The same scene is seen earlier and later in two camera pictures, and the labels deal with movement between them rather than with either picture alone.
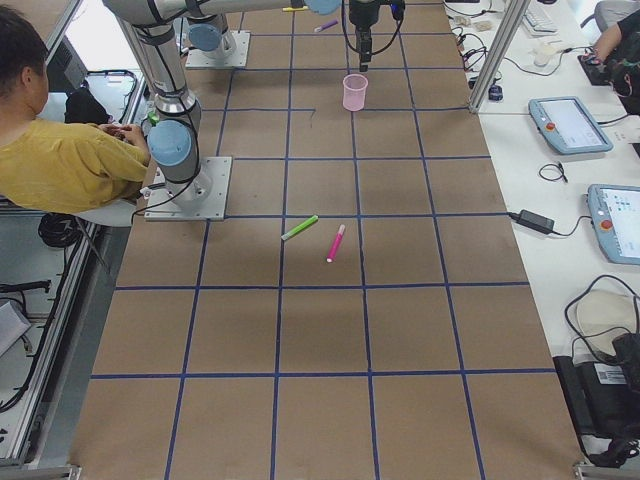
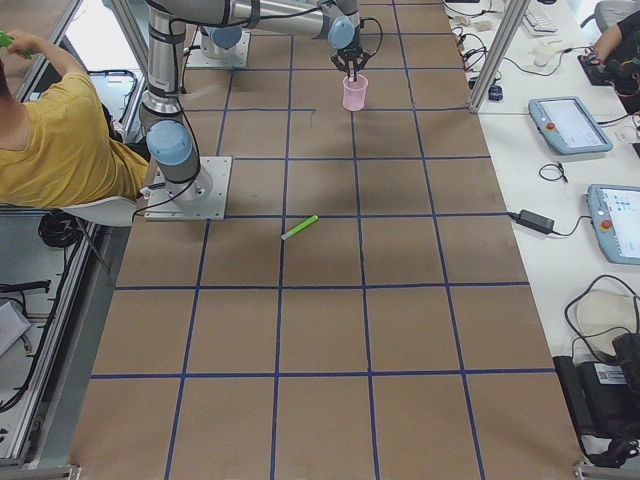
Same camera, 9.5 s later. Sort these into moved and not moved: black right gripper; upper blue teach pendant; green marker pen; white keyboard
Moved: black right gripper
Not moved: white keyboard; upper blue teach pendant; green marker pen
